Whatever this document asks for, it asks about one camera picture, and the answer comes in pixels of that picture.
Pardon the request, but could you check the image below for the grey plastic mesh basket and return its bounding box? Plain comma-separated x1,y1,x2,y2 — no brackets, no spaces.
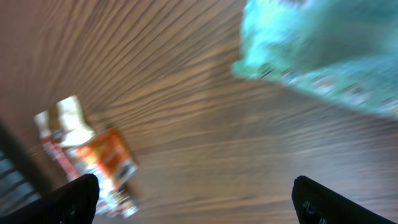
1,124,52,217

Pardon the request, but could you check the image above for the red white snack bar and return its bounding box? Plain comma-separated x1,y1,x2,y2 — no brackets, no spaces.
42,136,80,181

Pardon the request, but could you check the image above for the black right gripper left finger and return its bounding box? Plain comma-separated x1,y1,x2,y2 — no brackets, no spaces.
1,174,100,224

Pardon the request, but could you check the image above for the teal wipes packet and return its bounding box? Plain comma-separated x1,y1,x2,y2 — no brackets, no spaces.
231,0,397,119

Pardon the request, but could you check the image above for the orange snack packet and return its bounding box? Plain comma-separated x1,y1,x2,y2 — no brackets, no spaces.
74,128,137,189

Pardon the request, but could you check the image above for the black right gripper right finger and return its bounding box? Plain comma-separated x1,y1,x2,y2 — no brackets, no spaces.
292,175,395,224

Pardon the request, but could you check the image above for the white brown snack wrapper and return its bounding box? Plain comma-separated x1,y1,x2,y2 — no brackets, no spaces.
34,95,137,218

